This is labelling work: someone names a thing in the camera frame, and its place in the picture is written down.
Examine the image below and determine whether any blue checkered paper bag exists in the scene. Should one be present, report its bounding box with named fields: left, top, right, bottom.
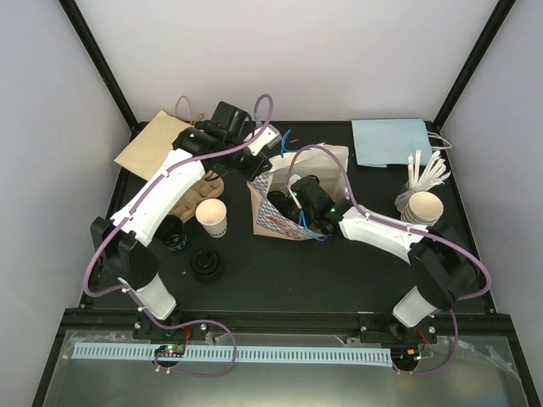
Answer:
left=248, top=131, right=352, bottom=241

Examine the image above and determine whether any black plastic cup lid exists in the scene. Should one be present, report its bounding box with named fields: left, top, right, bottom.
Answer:
left=266, top=191, right=292, bottom=215

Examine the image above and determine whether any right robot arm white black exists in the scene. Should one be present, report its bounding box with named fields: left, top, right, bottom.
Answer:
left=281, top=175, right=478, bottom=342

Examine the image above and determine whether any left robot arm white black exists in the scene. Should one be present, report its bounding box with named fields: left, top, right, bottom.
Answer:
left=83, top=102, right=281, bottom=338

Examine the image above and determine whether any white paper coffee cup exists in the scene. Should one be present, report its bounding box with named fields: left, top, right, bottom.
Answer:
left=195, top=198, right=227, bottom=238

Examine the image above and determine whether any brown cardboard cup carrier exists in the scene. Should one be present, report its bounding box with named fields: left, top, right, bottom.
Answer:
left=169, top=170, right=224, bottom=223

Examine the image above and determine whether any light blue paper bag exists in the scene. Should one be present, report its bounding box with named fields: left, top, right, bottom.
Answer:
left=351, top=119, right=452, bottom=168

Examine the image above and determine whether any stack of paper cups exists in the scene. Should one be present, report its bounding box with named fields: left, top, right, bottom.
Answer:
left=400, top=192, right=444, bottom=226

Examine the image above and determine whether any brown kraft paper bag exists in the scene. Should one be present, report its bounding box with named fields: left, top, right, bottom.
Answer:
left=114, top=110, right=193, bottom=181

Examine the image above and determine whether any stack of black lids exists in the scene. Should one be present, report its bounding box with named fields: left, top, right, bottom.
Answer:
left=191, top=248, right=223, bottom=284

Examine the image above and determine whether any small electronics board right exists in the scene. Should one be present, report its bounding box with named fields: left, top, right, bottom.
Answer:
left=391, top=348, right=435, bottom=365

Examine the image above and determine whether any small electronics board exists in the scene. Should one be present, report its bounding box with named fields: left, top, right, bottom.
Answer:
left=154, top=344, right=186, bottom=360
left=391, top=348, right=435, bottom=365

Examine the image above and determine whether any small electronics board left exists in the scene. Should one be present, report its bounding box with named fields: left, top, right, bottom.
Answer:
left=154, top=344, right=186, bottom=360

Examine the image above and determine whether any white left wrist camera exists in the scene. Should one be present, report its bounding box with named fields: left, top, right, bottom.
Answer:
left=249, top=125, right=282, bottom=156

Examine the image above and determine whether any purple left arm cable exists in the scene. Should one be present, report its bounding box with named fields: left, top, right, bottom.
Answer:
left=82, top=93, right=275, bottom=332

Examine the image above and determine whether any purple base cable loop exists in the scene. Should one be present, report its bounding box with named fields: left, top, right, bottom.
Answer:
left=153, top=318, right=238, bottom=376

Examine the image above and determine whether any left black frame post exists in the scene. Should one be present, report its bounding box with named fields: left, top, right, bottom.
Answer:
left=59, top=0, right=139, bottom=131

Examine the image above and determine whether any black frame post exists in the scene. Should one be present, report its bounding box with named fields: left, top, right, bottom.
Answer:
left=59, top=0, right=139, bottom=131
left=432, top=0, right=517, bottom=131

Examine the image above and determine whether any light blue slotted cable duct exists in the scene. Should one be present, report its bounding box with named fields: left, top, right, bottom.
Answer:
left=71, top=343, right=392, bottom=367

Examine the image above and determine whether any right black frame post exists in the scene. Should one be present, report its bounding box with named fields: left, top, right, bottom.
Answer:
left=432, top=0, right=517, bottom=131

